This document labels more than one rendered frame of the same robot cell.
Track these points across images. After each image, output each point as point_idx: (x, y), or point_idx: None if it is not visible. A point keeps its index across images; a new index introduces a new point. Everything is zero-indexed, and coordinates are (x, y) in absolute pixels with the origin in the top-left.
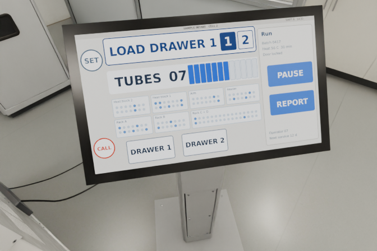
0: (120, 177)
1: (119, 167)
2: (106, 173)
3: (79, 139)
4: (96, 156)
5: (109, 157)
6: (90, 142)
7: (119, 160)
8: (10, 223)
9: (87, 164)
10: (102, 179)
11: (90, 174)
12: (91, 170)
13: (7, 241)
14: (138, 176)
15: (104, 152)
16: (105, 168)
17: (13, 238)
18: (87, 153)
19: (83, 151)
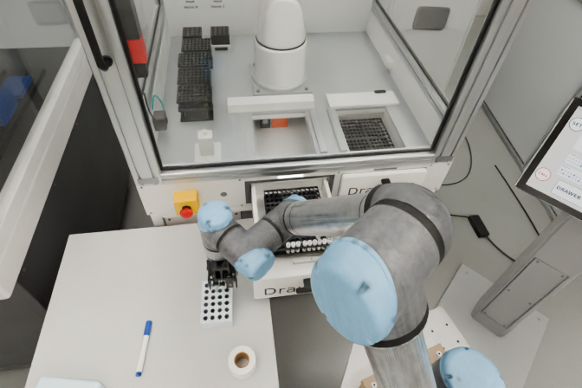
0: (538, 195)
1: (542, 190)
2: (532, 188)
3: (533, 160)
4: (534, 175)
5: (541, 180)
6: (537, 165)
7: (546, 186)
8: None
9: (525, 176)
10: (527, 189)
11: (522, 182)
12: (525, 180)
13: (436, 185)
14: (549, 203)
15: (540, 176)
16: (533, 184)
17: (437, 186)
18: (530, 170)
19: (529, 168)
